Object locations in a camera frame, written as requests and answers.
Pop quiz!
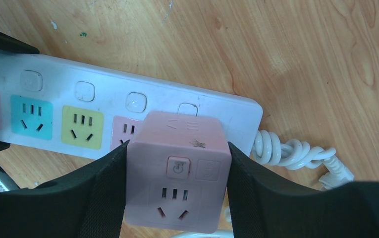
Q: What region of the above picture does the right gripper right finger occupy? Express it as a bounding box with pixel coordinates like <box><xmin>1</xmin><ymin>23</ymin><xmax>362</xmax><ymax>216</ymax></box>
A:
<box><xmin>227</xmin><ymin>144</ymin><xmax>379</xmax><ymax>238</ymax></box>

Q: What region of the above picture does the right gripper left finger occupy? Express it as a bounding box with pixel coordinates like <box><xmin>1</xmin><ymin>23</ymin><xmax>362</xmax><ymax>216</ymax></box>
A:
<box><xmin>0</xmin><ymin>144</ymin><xmax>127</xmax><ymax>238</ymax></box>

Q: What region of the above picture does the white long power strip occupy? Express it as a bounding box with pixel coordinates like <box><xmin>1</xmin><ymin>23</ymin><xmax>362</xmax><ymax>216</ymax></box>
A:
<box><xmin>0</xmin><ymin>51</ymin><xmax>263</xmax><ymax>159</ymax></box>

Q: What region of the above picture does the light pink cube plug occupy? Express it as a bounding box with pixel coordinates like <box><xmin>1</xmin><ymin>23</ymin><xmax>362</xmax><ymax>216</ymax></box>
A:
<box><xmin>124</xmin><ymin>111</ymin><xmax>232</xmax><ymax>234</ymax></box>

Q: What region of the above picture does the white cable of long strip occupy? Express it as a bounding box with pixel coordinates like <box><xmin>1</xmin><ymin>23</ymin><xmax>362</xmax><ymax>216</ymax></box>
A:
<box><xmin>251</xmin><ymin>129</ymin><xmax>355</xmax><ymax>191</ymax></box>

